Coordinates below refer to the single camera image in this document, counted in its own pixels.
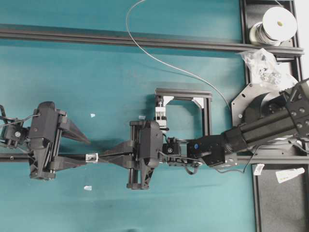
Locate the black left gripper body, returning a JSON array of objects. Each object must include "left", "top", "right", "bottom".
[{"left": 28, "top": 101, "right": 66, "bottom": 180}]

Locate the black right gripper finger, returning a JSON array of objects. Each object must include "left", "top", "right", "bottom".
[
  {"left": 98, "top": 141, "right": 133, "bottom": 158},
  {"left": 98, "top": 157, "right": 133, "bottom": 172}
]

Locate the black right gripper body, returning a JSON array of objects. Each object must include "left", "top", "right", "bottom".
[{"left": 126, "top": 120, "right": 163, "bottom": 189}]

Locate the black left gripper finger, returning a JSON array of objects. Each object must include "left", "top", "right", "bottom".
[
  {"left": 49, "top": 156, "right": 86, "bottom": 171},
  {"left": 60, "top": 118, "right": 90, "bottom": 144}
]

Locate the thin steel wire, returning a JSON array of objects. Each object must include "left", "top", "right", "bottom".
[{"left": 126, "top": 0, "right": 281, "bottom": 109}]

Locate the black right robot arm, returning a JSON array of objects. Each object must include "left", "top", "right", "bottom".
[{"left": 98, "top": 80, "right": 309, "bottom": 189}]

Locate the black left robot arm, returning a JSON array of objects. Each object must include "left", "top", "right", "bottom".
[{"left": 0, "top": 101, "right": 90, "bottom": 181}]

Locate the white label tag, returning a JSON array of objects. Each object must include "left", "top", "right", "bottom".
[{"left": 253, "top": 163, "right": 265, "bottom": 176}]

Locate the plastic bag of screws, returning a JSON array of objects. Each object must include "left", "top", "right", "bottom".
[{"left": 239, "top": 48, "right": 297, "bottom": 90}]

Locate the white glue tube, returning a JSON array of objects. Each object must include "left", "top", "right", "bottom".
[{"left": 275, "top": 168, "right": 305, "bottom": 183}]

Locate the white clamp block on frame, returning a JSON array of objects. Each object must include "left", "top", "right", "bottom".
[{"left": 155, "top": 101, "right": 169, "bottom": 133}]

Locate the white metal fitting on rail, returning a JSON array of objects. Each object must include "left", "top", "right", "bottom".
[{"left": 85, "top": 153, "right": 99, "bottom": 163}]

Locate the black square frame fixture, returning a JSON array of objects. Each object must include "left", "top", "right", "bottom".
[{"left": 155, "top": 88, "right": 212, "bottom": 136}]

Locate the lower black aluminium rail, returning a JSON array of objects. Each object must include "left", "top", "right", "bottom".
[{"left": 0, "top": 153, "right": 309, "bottom": 164}]

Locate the black aluminium rail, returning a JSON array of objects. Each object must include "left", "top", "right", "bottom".
[
  {"left": 0, "top": 23, "right": 305, "bottom": 57},
  {"left": 0, "top": 153, "right": 309, "bottom": 164}
]

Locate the upper black aluminium rail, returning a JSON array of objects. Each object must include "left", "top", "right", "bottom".
[{"left": 0, "top": 23, "right": 305, "bottom": 57}]

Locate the black base frame right side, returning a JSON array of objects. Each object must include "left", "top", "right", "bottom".
[{"left": 239, "top": 0, "right": 309, "bottom": 232}]

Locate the white wire spool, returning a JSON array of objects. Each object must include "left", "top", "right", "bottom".
[{"left": 249, "top": 7, "right": 297, "bottom": 46}]

